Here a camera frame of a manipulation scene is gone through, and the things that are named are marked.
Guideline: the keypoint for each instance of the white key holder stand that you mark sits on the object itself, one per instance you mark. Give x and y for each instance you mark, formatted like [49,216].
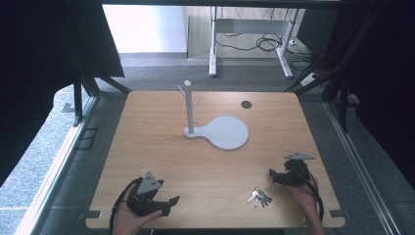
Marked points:
[221,132]

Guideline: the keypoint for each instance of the silver bunch of keys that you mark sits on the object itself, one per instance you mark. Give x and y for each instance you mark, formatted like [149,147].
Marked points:
[259,197]

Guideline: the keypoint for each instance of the person's right hand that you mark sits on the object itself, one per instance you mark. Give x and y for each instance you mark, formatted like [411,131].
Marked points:
[303,196]

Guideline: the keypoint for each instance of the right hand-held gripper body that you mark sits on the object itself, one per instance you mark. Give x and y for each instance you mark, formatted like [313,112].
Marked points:
[295,173]

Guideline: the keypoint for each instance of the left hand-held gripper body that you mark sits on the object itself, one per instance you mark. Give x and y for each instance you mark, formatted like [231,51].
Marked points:
[148,187]

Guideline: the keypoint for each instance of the person's left hand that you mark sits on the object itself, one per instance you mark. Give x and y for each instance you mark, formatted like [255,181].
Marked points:
[129,218]

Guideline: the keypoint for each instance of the black curtain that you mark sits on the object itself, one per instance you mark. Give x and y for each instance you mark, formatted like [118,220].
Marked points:
[39,65]
[381,65]

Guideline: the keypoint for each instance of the white metal desk frame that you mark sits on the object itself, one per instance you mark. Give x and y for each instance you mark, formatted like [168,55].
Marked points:
[251,26]

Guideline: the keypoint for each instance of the white power strip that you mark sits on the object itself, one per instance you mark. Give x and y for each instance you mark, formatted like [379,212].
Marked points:
[308,79]

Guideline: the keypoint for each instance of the black metal frame strut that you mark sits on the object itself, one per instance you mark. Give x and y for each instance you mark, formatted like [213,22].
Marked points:
[342,98]
[77,101]

